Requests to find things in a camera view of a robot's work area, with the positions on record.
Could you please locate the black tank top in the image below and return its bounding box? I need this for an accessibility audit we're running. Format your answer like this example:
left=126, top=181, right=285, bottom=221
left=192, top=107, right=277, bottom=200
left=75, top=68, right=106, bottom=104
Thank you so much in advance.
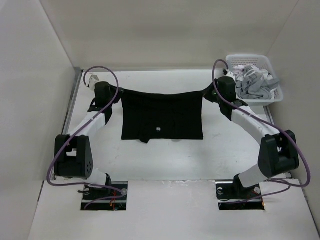
left=121, top=89, right=204, bottom=144

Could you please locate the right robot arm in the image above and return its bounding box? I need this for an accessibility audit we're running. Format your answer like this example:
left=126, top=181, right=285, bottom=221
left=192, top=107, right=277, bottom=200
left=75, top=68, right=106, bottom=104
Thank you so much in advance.
left=203, top=76, right=300, bottom=199

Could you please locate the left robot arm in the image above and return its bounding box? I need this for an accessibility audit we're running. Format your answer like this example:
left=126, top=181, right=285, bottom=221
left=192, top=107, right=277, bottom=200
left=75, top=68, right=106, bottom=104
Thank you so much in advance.
left=48, top=81, right=124, bottom=200

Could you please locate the grey tank top pile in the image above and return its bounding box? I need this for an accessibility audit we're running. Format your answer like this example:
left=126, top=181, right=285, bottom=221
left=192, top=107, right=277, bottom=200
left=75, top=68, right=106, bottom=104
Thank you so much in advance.
left=232, top=64, right=280, bottom=100

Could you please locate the white plastic laundry basket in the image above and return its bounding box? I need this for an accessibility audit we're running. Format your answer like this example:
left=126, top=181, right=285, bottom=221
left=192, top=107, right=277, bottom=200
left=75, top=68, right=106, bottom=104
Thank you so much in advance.
left=225, top=54, right=284, bottom=106

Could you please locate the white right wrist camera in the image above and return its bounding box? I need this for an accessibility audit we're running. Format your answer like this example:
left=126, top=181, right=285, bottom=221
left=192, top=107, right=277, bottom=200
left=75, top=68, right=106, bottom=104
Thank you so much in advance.
left=223, top=69, right=235, bottom=79

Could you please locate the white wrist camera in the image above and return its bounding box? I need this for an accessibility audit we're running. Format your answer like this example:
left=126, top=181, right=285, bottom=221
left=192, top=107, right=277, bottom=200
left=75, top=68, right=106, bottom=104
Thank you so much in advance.
left=223, top=69, right=235, bottom=79
left=87, top=74, right=100, bottom=91

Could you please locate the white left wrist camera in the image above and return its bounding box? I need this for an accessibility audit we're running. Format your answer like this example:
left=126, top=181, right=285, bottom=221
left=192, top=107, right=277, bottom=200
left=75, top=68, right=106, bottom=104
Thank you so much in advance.
left=87, top=74, right=100, bottom=91

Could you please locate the aluminium table edge rail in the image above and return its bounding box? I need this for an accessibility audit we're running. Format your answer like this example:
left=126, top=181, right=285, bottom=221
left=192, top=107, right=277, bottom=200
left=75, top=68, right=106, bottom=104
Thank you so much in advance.
left=51, top=66, right=84, bottom=181

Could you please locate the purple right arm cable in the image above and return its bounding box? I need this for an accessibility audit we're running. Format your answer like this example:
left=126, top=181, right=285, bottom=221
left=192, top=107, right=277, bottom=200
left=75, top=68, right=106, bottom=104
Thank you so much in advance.
left=212, top=59, right=312, bottom=203

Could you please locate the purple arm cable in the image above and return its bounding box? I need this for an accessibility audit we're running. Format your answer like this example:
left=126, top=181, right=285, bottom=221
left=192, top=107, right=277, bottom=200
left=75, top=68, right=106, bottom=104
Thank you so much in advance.
left=47, top=65, right=128, bottom=210
left=212, top=59, right=312, bottom=203

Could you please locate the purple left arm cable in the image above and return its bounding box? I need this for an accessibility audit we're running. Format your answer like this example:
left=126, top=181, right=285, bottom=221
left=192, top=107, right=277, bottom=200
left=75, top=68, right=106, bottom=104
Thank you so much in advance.
left=47, top=65, right=128, bottom=210

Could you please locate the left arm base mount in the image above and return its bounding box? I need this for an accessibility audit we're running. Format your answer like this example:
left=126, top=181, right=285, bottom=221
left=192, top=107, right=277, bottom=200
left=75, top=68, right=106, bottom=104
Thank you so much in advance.
left=77, top=181, right=129, bottom=211

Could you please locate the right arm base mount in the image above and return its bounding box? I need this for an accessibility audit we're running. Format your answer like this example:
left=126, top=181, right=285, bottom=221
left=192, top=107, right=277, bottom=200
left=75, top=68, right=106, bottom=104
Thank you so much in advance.
left=215, top=181, right=265, bottom=211

